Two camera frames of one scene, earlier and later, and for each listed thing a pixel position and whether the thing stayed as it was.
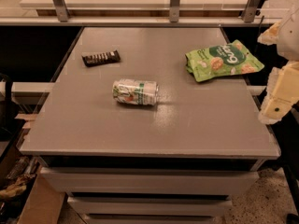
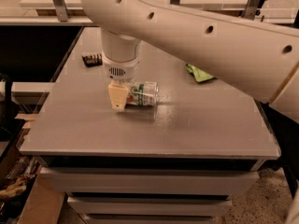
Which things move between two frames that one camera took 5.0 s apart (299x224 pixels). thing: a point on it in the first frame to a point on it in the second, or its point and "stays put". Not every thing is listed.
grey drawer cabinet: x=179 y=161 stays put
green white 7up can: x=142 y=92 stays put
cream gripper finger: x=282 y=92 to x=120 y=71
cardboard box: x=44 y=203 stays put
